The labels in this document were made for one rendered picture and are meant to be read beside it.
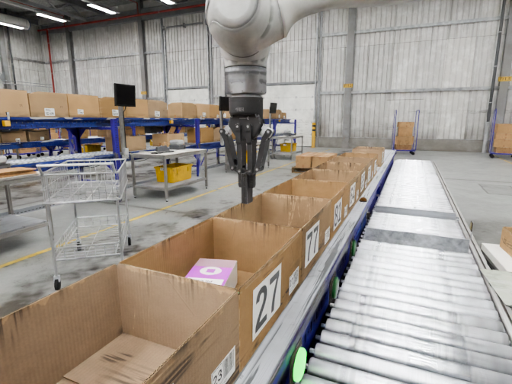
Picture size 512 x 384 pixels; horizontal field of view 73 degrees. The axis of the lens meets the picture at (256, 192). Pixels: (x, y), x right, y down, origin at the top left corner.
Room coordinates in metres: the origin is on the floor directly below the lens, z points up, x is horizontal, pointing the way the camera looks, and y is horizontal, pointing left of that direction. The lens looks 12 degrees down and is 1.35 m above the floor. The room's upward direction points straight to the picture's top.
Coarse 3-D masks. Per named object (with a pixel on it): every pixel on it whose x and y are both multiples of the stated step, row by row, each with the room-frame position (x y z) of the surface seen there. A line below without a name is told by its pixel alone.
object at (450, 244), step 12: (372, 228) 1.67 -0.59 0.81; (372, 240) 1.67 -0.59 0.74; (384, 240) 1.64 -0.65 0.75; (396, 240) 1.62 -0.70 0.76; (408, 240) 1.60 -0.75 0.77; (420, 240) 1.58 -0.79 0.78; (432, 240) 1.56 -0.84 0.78; (444, 240) 1.54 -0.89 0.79; (456, 240) 1.52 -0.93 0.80; (468, 240) 1.50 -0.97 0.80; (468, 252) 1.50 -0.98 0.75
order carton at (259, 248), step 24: (168, 240) 0.84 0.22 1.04; (192, 240) 0.93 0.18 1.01; (216, 240) 1.03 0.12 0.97; (240, 240) 0.99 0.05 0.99; (264, 240) 0.96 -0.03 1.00; (288, 240) 0.93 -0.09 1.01; (144, 264) 0.75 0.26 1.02; (168, 264) 0.83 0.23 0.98; (192, 264) 0.92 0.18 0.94; (240, 264) 0.99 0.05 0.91; (264, 264) 0.67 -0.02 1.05; (288, 264) 0.81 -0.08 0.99; (240, 288) 0.57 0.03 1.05; (288, 288) 0.81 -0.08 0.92; (240, 312) 0.57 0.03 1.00; (240, 336) 0.57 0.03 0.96; (264, 336) 0.67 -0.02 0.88; (240, 360) 0.56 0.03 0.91
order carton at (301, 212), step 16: (240, 208) 1.21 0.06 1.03; (256, 208) 1.34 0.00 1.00; (272, 208) 1.37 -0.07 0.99; (288, 208) 1.34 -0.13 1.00; (304, 208) 1.32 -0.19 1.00; (320, 208) 1.29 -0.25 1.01; (288, 224) 1.34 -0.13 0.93; (304, 224) 1.31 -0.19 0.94; (320, 224) 1.11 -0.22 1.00; (304, 240) 0.94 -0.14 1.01; (320, 240) 1.12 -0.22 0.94; (304, 256) 0.94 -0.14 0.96; (304, 272) 0.95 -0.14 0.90
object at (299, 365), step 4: (300, 348) 0.68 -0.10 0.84; (304, 348) 0.69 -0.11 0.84; (300, 352) 0.67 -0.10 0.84; (304, 352) 0.68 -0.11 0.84; (296, 356) 0.66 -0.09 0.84; (300, 356) 0.66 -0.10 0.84; (304, 356) 0.68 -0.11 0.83; (296, 360) 0.65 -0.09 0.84; (300, 360) 0.66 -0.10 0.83; (304, 360) 0.68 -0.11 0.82; (296, 364) 0.65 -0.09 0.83; (300, 364) 0.65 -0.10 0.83; (304, 364) 0.68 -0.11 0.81; (296, 368) 0.64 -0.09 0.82; (300, 368) 0.65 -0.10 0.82; (304, 368) 0.68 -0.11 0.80; (296, 372) 0.64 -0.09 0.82; (300, 372) 0.65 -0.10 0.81; (296, 376) 0.64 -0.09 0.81; (300, 376) 0.65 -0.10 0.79; (296, 380) 0.65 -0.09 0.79
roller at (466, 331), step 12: (336, 300) 1.06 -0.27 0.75; (360, 312) 1.01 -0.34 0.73; (372, 312) 1.00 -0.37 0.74; (384, 312) 0.99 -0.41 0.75; (396, 312) 0.98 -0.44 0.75; (408, 324) 0.95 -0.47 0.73; (420, 324) 0.94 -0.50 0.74; (432, 324) 0.93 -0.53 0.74; (444, 324) 0.93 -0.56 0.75; (456, 324) 0.92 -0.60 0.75; (468, 336) 0.89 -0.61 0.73; (480, 336) 0.88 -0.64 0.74; (492, 336) 0.87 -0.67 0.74; (504, 336) 0.87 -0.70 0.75
